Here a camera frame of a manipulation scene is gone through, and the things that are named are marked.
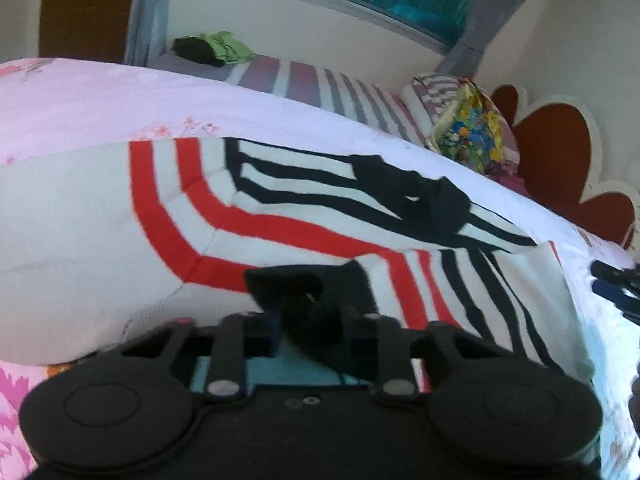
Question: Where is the grey curtain right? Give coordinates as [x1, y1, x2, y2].
[436, 0, 526, 78]

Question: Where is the colourful floral pillow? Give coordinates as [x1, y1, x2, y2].
[431, 79, 506, 176]

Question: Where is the green and black clothes pile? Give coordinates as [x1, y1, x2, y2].
[171, 30, 255, 67]

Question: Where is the grey curtain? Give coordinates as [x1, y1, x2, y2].
[436, 0, 526, 78]
[124, 0, 170, 66]

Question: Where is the striped purple white bed sheet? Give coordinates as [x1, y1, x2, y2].
[150, 52, 425, 145]

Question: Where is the red black striped white sweater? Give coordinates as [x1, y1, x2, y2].
[1, 138, 594, 382]

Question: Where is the striped zigzag pillow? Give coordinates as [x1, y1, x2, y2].
[400, 73, 462, 138]

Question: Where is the pink floral bed sheet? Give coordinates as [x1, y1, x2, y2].
[1, 58, 639, 479]

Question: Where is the brown wooden door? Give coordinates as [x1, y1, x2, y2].
[39, 0, 134, 63]

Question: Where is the grey curtain left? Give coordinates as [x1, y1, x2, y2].
[124, 0, 170, 66]

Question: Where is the red heart-shaped headboard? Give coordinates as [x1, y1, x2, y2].
[491, 84, 639, 257]

